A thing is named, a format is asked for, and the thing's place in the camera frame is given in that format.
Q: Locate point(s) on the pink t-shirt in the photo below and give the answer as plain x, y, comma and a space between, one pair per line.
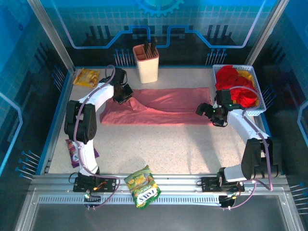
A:
168, 106

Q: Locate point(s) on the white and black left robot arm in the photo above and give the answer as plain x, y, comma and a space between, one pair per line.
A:
86, 156

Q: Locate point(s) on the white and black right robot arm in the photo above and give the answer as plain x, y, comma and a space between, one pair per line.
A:
243, 122

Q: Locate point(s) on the white and pink knife block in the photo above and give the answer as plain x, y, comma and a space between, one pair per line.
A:
148, 69

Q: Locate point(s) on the yellow snack bag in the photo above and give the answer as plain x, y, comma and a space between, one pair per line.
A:
86, 78

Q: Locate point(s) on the red t-shirt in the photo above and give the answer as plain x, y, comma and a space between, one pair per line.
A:
238, 80

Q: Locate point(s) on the white plastic basket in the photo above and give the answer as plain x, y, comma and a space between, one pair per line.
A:
255, 112

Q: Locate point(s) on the yellow t-shirt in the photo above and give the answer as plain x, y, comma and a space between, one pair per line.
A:
247, 74

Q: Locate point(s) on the purple Fox's candy bag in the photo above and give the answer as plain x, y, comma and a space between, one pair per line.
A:
72, 154

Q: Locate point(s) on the small circuit board with LED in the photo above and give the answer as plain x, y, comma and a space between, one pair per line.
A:
92, 199
227, 202

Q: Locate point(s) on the green Fox's candy bag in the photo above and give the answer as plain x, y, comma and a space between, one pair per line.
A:
142, 187

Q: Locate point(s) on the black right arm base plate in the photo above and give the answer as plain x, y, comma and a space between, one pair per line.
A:
209, 184

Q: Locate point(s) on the aluminium mounting rail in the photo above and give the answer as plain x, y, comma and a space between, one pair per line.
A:
180, 183

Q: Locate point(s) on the aluminium frame post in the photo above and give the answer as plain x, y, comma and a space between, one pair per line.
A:
264, 33
51, 36

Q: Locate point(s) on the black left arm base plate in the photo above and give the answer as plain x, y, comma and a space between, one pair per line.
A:
108, 184

